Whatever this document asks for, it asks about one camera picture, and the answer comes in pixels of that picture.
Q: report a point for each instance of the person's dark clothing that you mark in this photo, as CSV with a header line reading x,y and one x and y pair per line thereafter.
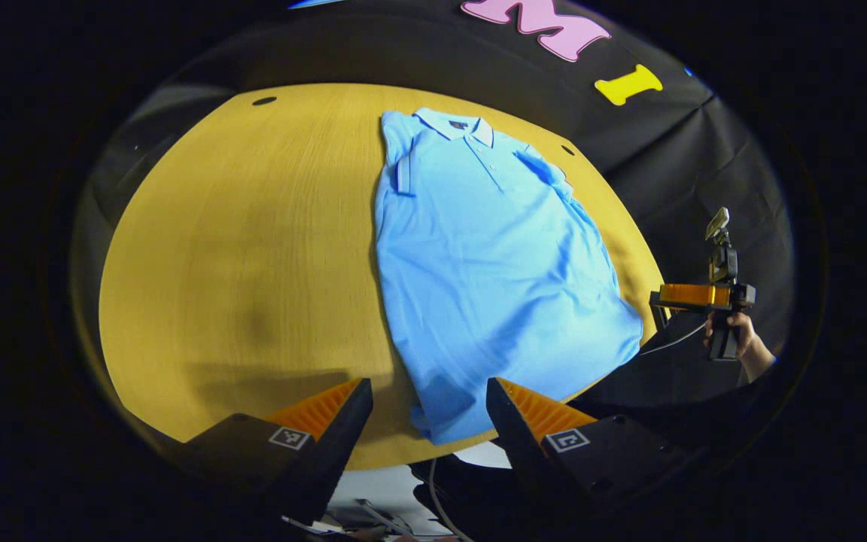
x,y
486,497

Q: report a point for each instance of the light blue T-shirt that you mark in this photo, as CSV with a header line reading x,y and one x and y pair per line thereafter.
x,y
494,263

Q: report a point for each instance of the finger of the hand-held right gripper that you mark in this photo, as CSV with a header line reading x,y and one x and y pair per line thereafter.
x,y
693,295

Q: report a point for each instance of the black backdrop cloth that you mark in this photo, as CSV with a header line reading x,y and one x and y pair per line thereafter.
x,y
667,150

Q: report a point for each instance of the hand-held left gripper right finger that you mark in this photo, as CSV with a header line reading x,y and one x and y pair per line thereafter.
x,y
516,444

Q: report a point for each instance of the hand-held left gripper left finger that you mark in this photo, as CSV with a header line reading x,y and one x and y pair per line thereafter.
x,y
332,444

